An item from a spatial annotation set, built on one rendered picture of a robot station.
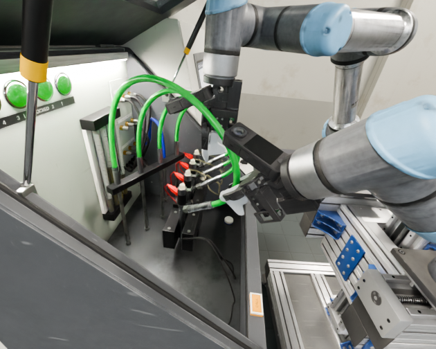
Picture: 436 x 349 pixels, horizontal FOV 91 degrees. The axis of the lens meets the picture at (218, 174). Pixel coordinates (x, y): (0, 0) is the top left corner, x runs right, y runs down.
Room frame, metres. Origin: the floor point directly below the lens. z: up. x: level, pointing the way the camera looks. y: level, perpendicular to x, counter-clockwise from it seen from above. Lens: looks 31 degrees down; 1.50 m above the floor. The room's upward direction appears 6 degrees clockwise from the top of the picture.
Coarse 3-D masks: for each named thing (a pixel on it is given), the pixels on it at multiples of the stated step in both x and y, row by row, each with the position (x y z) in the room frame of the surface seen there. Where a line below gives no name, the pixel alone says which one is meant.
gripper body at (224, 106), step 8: (208, 80) 0.48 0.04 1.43; (216, 80) 0.48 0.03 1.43; (224, 80) 0.48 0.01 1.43; (232, 80) 0.49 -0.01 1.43; (240, 80) 0.52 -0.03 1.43; (216, 88) 0.50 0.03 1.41; (224, 88) 0.50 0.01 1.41; (232, 88) 0.49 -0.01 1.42; (240, 88) 0.49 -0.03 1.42; (216, 96) 0.49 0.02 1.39; (224, 96) 0.50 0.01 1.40; (232, 96) 0.49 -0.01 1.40; (208, 104) 0.50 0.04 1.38; (216, 104) 0.50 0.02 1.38; (224, 104) 0.50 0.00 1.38; (232, 104) 0.49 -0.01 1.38; (216, 112) 0.48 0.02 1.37; (224, 112) 0.48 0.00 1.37; (232, 112) 0.48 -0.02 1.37; (224, 120) 0.49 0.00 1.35; (232, 120) 0.52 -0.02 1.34; (224, 128) 0.49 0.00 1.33
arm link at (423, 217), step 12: (384, 204) 0.21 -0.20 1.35; (396, 204) 0.19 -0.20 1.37; (408, 204) 0.19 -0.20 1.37; (420, 204) 0.18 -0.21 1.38; (432, 204) 0.18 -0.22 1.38; (396, 216) 0.22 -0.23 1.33; (408, 216) 0.19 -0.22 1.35; (420, 216) 0.19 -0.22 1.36; (432, 216) 0.18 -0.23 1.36; (408, 228) 0.21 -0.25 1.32; (420, 228) 0.19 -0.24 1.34; (432, 228) 0.19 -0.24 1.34; (432, 240) 0.20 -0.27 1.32
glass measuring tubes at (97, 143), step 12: (108, 108) 0.66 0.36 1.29; (84, 120) 0.54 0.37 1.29; (96, 120) 0.55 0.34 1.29; (108, 120) 0.60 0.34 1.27; (84, 132) 0.54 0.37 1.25; (96, 132) 0.55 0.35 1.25; (108, 132) 0.62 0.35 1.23; (96, 144) 0.55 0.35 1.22; (108, 144) 0.59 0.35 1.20; (96, 156) 0.56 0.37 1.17; (108, 156) 0.59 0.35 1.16; (120, 156) 0.66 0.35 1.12; (96, 168) 0.55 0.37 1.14; (108, 168) 0.58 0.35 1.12; (120, 168) 0.65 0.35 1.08; (96, 180) 0.54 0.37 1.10; (108, 180) 0.56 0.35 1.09; (108, 204) 0.55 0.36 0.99; (108, 216) 0.54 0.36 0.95
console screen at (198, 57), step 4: (196, 56) 1.05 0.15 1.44; (200, 56) 1.16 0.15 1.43; (196, 60) 1.03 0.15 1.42; (200, 60) 1.13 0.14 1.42; (196, 64) 1.02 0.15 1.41; (200, 64) 1.11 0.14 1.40; (196, 68) 1.01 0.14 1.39; (200, 68) 1.10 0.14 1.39; (200, 72) 1.08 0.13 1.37; (200, 76) 1.06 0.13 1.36; (200, 80) 1.05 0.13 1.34; (200, 84) 1.03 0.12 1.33; (204, 84) 1.13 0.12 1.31; (208, 84) 1.27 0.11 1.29; (212, 84) 1.43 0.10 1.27; (200, 88) 1.02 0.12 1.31
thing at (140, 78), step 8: (128, 80) 0.48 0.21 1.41; (136, 80) 0.47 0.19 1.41; (144, 80) 0.46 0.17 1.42; (152, 80) 0.45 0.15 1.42; (160, 80) 0.45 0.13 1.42; (168, 80) 0.44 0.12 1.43; (120, 88) 0.49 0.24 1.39; (176, 88) 0.43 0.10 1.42; (120, 96) 0.50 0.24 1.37; (184, 96) 0.42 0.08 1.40; (192, 96) 0.42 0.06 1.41; (112, 104) 0.51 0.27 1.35; (192, 104) 0.41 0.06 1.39; (200, 104) 0.41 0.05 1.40; (112, 112) 0.51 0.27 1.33; (208, 112) 0.40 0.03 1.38; (112, 120) 0.52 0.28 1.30; (208, 120) 0.40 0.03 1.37; (216, 120) 0.40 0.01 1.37; (112, 128) 0.52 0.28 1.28; (216, 128) 0.39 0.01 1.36; (112, 136) 0.52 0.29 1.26; (112, 144) 0.52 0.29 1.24; (112, 152) 0.52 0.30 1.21; (232, 152) 0.38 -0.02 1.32; (112, 160) 0.52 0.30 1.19; (232, 160) 0.37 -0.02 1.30; (112, 168) 0.52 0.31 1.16; (216, 200) 0.39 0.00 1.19
